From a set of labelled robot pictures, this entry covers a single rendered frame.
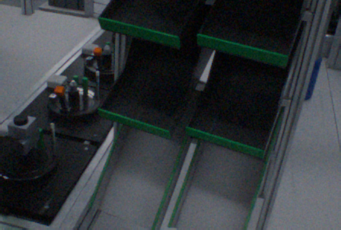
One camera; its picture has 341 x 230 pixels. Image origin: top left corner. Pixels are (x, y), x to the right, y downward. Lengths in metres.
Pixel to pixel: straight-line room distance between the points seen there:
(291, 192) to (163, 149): 0.45
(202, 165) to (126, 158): 0.15
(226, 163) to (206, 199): 0.08
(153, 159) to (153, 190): 0.06
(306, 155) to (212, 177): 0.54
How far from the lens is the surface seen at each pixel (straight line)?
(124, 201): 0.84
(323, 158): 1.32
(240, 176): 0.82
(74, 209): 0.90
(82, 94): 1.20
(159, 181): 0.82
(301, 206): 1.14
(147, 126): 0.69
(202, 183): 0.82
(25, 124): 0.92
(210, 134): 0.69
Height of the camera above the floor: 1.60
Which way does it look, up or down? 31 degrees down
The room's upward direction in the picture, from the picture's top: 6 degrees clockwise
